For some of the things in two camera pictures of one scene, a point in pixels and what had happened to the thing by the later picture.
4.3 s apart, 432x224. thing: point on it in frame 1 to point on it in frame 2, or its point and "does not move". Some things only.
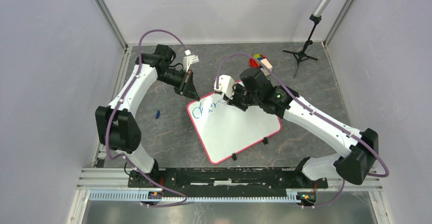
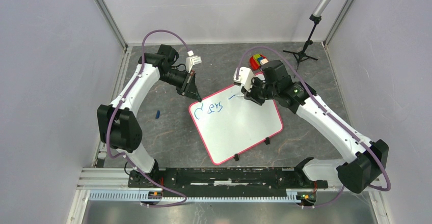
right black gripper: x=236 y=87 to x=251 y=95
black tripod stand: x=316 y=17 does not move
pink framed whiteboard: x=224 y=129 does not move
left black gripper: x=187 y=87 does not move
